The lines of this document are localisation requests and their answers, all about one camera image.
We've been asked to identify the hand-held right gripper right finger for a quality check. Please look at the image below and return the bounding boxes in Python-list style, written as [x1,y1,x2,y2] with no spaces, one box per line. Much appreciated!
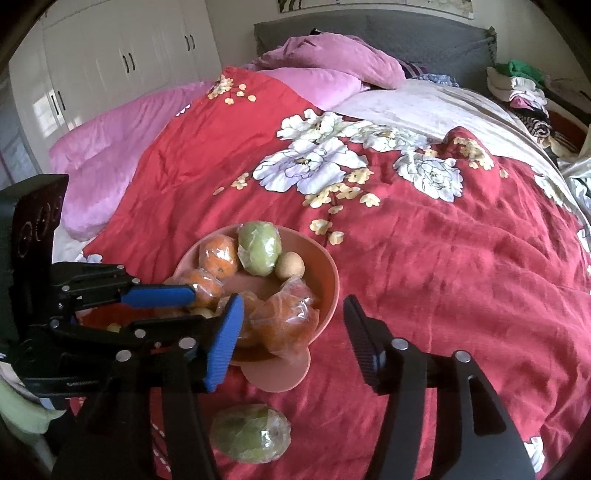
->
[342,294,539,480]

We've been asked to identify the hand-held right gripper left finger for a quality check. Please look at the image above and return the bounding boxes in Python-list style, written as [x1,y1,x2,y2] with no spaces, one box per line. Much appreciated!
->
[51,293,245,480]

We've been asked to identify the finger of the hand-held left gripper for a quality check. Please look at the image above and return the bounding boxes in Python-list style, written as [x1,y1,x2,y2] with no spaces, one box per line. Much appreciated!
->
[46,314,222,356]
[50,261,197,310]

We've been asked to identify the large plastic-wrapped orange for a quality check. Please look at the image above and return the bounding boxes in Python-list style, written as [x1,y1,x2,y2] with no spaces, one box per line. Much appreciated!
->
[249,279,321,359]

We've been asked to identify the orange-pink plastic bowl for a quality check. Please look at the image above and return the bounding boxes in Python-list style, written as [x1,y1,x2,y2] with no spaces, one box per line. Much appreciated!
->
[76,223,340,393]

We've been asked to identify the plastic-wrapped green fruit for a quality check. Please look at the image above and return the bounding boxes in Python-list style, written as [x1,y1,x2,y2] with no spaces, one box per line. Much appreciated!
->
[211,404,291,464]
[238,222,282,278]

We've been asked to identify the brown kiwi fruit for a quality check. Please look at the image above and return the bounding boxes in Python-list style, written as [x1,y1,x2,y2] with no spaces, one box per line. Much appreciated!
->
[276,251,305,281]

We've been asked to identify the red floral duvet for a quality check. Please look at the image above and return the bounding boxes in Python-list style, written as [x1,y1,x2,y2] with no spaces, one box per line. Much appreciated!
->
[83,67,591,480]

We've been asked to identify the person's green clothing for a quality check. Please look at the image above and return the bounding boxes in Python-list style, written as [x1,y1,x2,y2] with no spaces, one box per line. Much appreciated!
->
[0,360,65,435]

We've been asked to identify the white wardrobe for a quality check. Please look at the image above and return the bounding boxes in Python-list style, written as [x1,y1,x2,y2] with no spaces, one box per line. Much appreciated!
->
[9,0,223,155]

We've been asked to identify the grey-white blanket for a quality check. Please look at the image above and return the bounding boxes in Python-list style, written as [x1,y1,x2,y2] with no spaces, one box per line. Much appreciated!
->
[332,78,585,224]

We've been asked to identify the light pink pillow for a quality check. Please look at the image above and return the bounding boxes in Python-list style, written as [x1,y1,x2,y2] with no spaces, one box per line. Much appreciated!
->
[263,67,370,112]

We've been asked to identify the cream cloth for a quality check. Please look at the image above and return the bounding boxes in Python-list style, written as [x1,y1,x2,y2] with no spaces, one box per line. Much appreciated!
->
[561,154,591,222]

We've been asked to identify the dark striped pillow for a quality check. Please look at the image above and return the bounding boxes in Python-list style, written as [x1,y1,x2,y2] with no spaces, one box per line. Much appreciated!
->
[398,60,429,80]

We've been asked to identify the pile of folded clothes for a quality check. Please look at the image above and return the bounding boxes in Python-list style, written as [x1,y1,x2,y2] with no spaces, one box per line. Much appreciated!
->
[485,60,591,155]

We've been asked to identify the grey headboard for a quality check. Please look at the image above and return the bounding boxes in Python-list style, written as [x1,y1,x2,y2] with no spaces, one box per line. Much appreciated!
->
[254,9,498,88]

